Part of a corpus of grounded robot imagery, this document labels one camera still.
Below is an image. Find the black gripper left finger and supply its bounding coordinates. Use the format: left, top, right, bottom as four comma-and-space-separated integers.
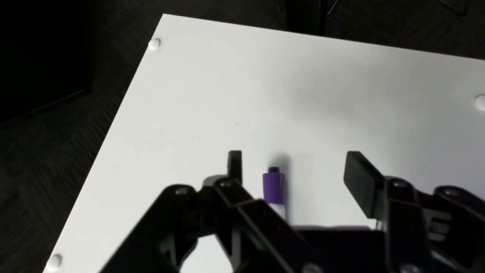
99, 149, 324, 273

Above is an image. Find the purple dry erase marker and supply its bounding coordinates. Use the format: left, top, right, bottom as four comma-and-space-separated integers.
261, 165, 287, 219

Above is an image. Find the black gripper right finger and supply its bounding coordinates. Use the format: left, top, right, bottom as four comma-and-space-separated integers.
342, 149, 485, 273

